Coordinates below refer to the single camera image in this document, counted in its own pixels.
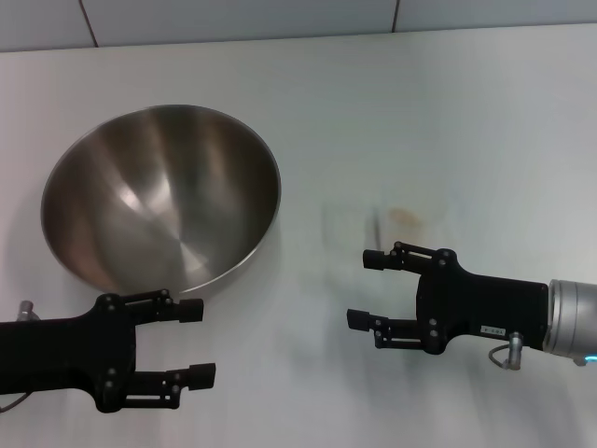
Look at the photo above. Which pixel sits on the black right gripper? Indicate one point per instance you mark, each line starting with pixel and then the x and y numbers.
pixel 480 303

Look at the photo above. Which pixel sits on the clear plastic measuring cup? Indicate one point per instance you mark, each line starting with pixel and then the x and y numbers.
pixel 354 224

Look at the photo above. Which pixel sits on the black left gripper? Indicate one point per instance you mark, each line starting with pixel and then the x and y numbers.
pixel 70 354

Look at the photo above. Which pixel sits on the stainless steel mixing bowl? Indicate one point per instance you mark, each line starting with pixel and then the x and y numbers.
pixel 163 196

